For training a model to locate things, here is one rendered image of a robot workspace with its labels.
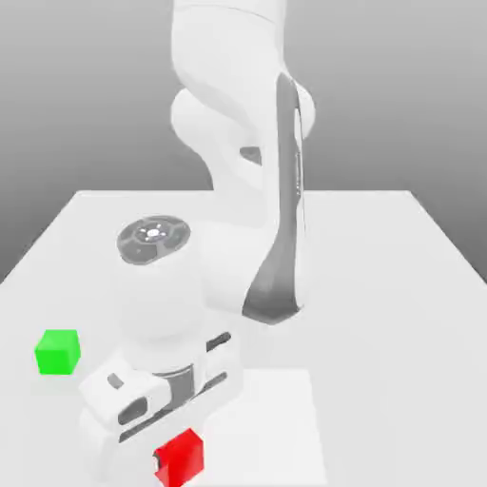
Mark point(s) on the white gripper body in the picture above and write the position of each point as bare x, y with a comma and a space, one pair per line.
125, 456

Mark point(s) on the small red cube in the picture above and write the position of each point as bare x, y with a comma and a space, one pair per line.
182, 458

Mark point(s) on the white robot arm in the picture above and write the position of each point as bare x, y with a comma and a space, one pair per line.
228, 114

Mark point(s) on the small green cube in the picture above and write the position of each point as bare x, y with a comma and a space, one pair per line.
57, 353

